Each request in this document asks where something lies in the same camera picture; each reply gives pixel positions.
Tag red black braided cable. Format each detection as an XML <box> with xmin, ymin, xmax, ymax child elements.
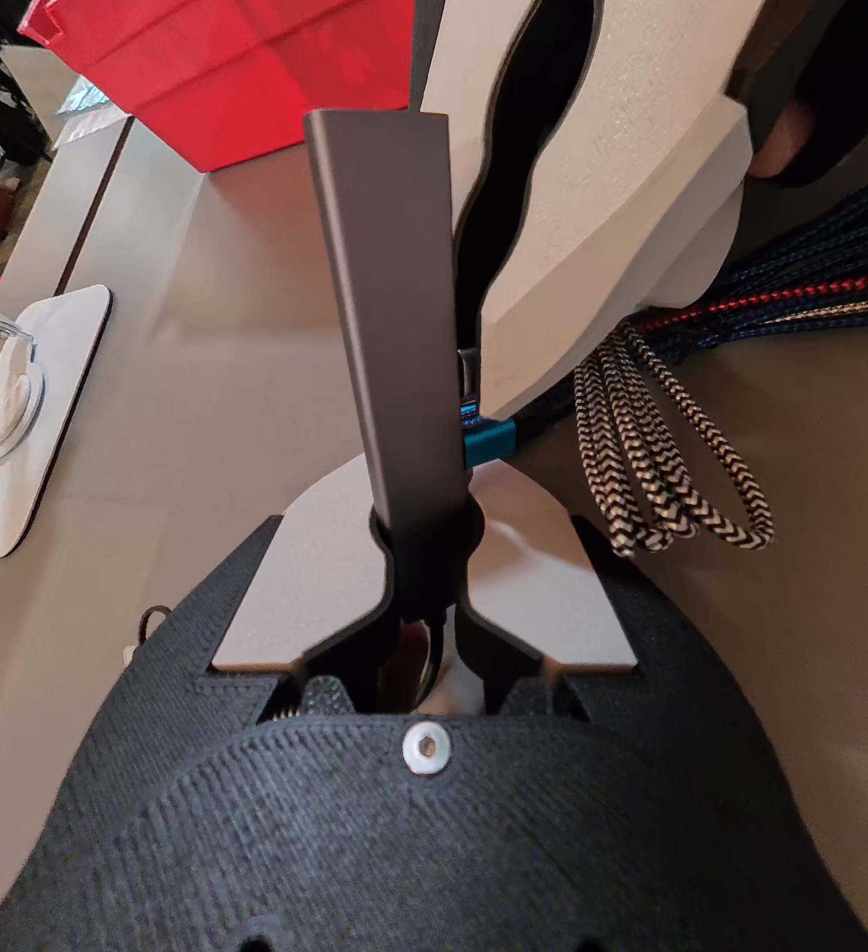
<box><xmin>631</xmin><ymin>271</ymin><xmax>868</xmax><ymax>328</ymax></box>

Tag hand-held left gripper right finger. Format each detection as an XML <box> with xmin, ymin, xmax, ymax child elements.
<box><xmin>455</xmin><ymin>460</ymin><xmax>641</xmax><ymax>676</ymax></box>

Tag papers in plastic sleeve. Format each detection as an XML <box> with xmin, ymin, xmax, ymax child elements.
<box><xmin>55</xmin><ymin>74</ymin><xmax>130</xmax><ymax>150</ymax></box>

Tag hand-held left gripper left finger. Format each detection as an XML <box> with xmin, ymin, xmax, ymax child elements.
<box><xmin>209</xmin><ymin>454</ymin><xmax>405</xmax><ymax>674</ymax></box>

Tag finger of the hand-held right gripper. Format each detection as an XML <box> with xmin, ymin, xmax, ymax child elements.
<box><xmin>413</xmin><ymin>0</ymin><xmax>547</xmax><ymax>246</ymax></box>
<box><xmin>471</xmin><ymin>0</ymin><xmax>767</xmax><ymax>422</ymax></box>

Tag person's right hand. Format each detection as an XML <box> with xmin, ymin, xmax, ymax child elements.
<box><xmin>748</xmin><ymin>98</ymin><xmax>816</xmax><ymax>179</ymax></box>

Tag red plastic bin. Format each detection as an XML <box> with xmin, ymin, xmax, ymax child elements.
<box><xmin>17</xmin><ymin>0</ymin><xmax>414</xmax><ymax>174</ymax></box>

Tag grey usb hub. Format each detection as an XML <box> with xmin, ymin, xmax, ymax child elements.
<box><xmin>302</xmin><ymin>108</ymin><xmax>480</xmax><ymax>626</ymax></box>

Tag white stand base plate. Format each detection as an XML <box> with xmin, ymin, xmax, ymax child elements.
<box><xmin>0</xmin><ymin>285</ymin><xmax>113</xmax><ymax>559</ymax></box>

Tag blue braided cable bundle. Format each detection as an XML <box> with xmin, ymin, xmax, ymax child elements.
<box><xmin>462</xmin><ymin>167</ymin><xmax>868</xmax><ymax>470</ymax></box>

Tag grey desk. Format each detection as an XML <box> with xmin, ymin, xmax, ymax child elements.
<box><xmin>0</xmin><ymin>45</ymin><xmax>868</xmax><ymax>952</ymax></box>

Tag small white adapter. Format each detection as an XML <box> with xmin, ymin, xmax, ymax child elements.
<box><xmin>122</xmin><ymin>606</ymin><xmax>171</xmax><ymax>663</ymax></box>

